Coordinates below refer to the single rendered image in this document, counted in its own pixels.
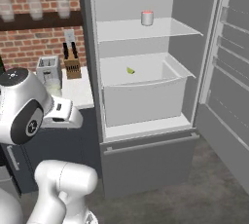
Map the white wall outlet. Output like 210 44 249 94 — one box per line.
63 28 76 44

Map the silver cabinet handle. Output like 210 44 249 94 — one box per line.
6 145 20 171

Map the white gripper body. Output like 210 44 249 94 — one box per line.
42 105 85 130

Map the white fridge crisper drawer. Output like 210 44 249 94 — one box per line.
98 52 197 129

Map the wooden knife block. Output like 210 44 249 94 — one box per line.
62 41 83 81

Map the clear glass jar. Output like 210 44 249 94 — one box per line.
24 0 45 21
0 0 16 23
53 0 72 19

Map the silver toaster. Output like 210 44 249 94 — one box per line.
35 55 63 87

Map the dark wooden wall shelf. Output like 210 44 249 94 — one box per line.
0 9 84 32

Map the grey freezer drawer handle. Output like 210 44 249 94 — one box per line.
102 135 199 156

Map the grey freezer drawer front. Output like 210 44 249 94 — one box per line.
99 132 200 200

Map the glass fridge shelf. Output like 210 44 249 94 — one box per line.
95 17 205 43

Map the clear glass of lemonade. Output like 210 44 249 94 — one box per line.
45 77 63 97

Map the dark blue base cabinet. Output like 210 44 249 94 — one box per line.
0 105 102 197

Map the grey fridge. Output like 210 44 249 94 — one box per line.
77 0 228 200

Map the grey fridge door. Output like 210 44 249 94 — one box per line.
194 0 249 197

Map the white can with red lid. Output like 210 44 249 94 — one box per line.
140 10 155 27

